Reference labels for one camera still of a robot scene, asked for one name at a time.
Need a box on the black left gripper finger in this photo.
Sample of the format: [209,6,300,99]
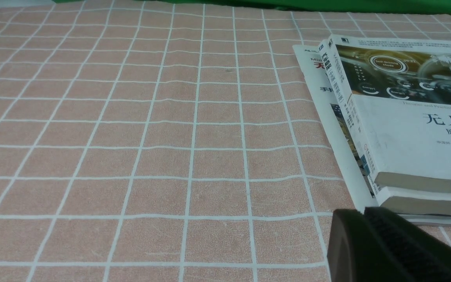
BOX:
[327,207,451,282]

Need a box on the middle white book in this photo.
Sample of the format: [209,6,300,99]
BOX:
[318,40,451,216]

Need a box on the top self-driving book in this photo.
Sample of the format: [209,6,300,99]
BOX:
[328,34,451,195]

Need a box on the bottom thin white book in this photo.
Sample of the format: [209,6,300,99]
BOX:
[293,45,451,226]

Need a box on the green backdrop cloth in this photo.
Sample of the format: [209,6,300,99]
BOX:
[51,0,451,17]

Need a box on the pink checkered tablecloth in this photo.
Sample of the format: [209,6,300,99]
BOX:
[0,0,451,282]

